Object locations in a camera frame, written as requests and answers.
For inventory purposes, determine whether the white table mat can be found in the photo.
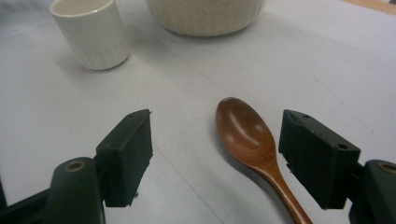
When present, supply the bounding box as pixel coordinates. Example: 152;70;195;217
0;0;396;224

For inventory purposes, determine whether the cream rice container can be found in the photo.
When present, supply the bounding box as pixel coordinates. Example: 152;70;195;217
145;0;267;37

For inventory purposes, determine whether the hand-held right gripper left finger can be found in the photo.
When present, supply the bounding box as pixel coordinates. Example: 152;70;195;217
94;108;154;208

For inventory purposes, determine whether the brown wooden spoon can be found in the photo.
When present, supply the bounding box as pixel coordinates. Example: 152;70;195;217
215;96;314;224

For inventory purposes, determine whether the wooden table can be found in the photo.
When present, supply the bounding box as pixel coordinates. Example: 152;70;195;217
340;0;396;16

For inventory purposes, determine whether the white ribbed cup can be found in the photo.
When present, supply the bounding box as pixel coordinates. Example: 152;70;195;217
49;0;131;71

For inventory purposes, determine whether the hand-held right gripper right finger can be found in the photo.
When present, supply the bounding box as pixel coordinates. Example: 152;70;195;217
278;108;362;210

